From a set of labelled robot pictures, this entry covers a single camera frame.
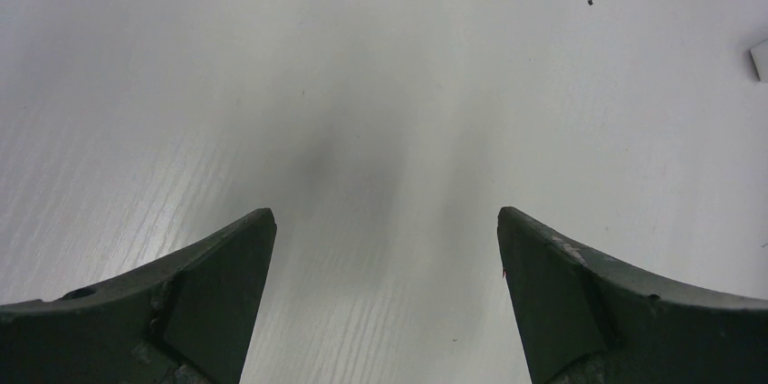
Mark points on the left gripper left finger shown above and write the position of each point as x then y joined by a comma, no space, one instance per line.
187,317

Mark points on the white clothes rack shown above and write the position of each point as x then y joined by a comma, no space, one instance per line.
759,55

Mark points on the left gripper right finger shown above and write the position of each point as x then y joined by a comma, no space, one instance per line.
586,317

